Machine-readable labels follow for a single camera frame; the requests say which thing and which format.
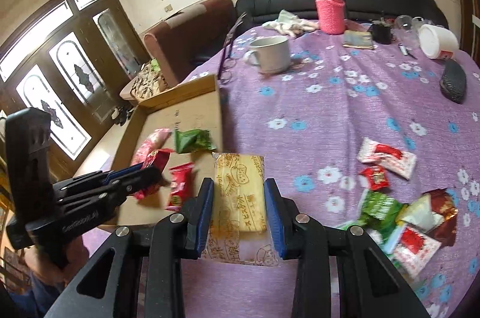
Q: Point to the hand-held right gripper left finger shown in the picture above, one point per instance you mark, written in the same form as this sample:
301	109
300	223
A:
202	216

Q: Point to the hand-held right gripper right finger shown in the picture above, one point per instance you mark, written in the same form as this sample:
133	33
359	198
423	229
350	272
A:
274	218

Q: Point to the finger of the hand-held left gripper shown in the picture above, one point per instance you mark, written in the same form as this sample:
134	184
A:
125	174
144	180

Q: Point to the yellow biscuit packet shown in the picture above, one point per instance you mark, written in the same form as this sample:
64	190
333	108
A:
240	190

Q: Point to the cardboard box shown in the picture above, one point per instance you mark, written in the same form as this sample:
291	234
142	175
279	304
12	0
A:
165	122

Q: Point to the small red snack packet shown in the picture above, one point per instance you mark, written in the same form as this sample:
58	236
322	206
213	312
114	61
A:
375	178

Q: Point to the white and red snack packet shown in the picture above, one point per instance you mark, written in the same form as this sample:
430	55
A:
388	156
414	246

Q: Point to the person's left hand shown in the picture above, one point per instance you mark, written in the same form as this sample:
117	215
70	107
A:
77	254

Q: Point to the pink snack packet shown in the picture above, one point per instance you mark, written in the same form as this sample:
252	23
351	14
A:
152	143

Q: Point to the dark shoes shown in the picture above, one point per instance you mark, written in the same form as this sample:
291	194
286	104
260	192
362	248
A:
122	115

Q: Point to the patterned cushion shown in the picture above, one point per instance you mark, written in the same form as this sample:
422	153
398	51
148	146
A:
150	81

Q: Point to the wooden door with glass panes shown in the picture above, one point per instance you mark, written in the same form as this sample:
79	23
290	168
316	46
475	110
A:
67	59

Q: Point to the purple floral tablecloth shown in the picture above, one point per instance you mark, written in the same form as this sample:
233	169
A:
318	115

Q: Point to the brown armchair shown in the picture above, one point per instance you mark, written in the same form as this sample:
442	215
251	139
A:
187	40

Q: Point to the white mug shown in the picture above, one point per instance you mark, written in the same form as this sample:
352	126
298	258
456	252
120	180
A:
272	53

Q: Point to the brown snack packet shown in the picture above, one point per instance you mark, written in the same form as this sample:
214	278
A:
444	207

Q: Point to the crumpled white pink cloth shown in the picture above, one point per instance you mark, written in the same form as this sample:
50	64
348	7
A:
288	24

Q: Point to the small fabric pouch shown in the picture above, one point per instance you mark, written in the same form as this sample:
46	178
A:
359	39

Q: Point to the small lighter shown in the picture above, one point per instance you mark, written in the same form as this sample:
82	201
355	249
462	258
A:
407	51

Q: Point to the pink bottle with knitted sleeve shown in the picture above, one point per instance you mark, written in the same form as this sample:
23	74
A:
330	12

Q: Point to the small black cup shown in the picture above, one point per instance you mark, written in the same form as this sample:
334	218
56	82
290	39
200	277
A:
381	32

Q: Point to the black glasses case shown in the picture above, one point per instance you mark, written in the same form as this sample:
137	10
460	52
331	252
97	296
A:
453	79

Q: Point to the clear glass cup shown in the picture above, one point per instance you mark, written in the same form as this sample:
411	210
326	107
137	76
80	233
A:
407	27

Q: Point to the black sofa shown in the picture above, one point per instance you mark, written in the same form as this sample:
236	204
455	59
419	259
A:
375	2

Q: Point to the white plastic jar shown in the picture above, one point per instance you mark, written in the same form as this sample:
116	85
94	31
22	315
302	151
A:
437	40

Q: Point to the wooden cabinet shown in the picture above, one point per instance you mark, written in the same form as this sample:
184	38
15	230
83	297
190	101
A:
470	10

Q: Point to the purple frame eyeglasses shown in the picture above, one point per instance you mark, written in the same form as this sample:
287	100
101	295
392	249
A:
226	51

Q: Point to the wall switch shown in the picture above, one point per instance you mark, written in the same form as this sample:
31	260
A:
168	8

